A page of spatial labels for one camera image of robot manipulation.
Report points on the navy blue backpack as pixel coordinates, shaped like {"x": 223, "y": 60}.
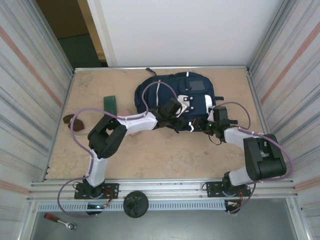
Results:
{"x": 167, "y": 100}

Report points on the green pencil case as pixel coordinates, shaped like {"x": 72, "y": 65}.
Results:
{"x": 110, "y": 103}

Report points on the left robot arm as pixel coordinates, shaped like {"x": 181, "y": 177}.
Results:
{"x": 140, "y": 123}

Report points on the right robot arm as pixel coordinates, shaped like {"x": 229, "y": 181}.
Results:
{"x": 235, "y": 136}

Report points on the brown fabric bundle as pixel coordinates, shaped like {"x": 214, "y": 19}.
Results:
{"x": 79, "y": 124}

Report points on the black round knob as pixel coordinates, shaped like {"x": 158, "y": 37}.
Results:
{"x": 135, "y": 205}

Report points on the translucent corrugated side panel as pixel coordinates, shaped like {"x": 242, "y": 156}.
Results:
{"x": 20, "y": 100}
{"x": 300, "y": 87}

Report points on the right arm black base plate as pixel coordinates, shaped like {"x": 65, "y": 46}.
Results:
{"x": 212, "y": 190}

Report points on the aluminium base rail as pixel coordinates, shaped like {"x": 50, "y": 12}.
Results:
{"x": 170, "y": 192}

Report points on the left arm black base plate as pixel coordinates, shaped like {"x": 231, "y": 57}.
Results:
{"x": 111, "y": 191}

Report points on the white door frame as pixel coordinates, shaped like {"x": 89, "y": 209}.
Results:
{"x": 102, "y": 32}

